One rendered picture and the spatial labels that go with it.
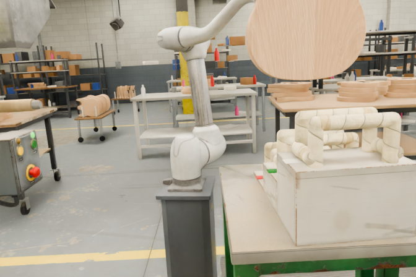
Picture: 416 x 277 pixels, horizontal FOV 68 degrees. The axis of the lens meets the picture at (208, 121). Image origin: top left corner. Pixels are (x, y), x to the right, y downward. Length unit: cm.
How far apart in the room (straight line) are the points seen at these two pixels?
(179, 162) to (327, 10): 97
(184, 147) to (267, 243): 90
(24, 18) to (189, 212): 115
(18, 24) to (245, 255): 69
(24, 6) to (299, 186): 71
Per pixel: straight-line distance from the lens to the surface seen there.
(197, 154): 158
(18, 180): 125
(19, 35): 78
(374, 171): 75
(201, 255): 172
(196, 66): 170
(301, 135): 76
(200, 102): 170
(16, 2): 79
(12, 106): 94
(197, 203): 158
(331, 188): 72
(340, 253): 78
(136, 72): 1208
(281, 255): 74
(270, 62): 94
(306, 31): 97
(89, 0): 1272
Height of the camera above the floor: 133
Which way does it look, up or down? 11 degrees down
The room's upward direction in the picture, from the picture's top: 3 degrees counter-clockwise
